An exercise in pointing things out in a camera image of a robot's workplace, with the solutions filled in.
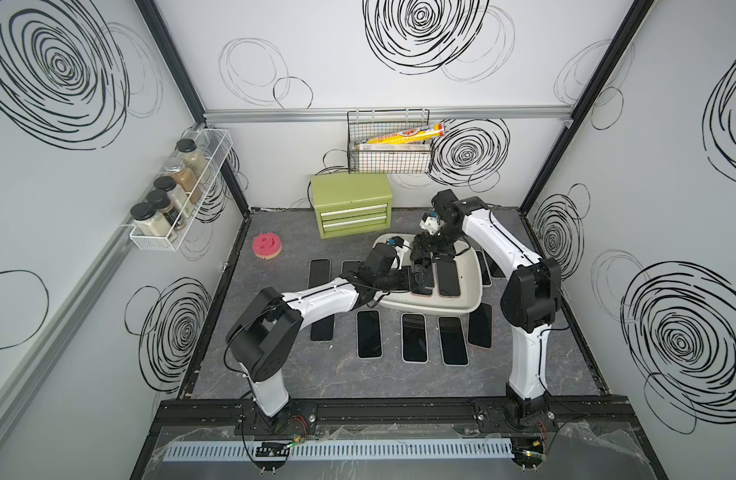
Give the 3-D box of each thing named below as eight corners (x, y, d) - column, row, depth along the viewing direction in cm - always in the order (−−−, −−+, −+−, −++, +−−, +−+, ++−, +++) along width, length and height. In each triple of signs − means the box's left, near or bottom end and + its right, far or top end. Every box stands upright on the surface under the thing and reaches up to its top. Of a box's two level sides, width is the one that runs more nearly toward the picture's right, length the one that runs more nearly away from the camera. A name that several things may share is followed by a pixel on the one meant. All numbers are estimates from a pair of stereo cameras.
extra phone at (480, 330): (467, 345, 87) (474, 336, 82) (466, 311, 94) (472, 300, 89) (488, 349, 87) (496, 339, 81) (485, 314, 94) (492, 303, 88)
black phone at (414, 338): (402, 363, 84) (402, 360, 82) (399, 317, 93) (399, 313, 91) (430, 363, 84) (431, 360, 82) (424, 317, 93) (425, 313, 91)
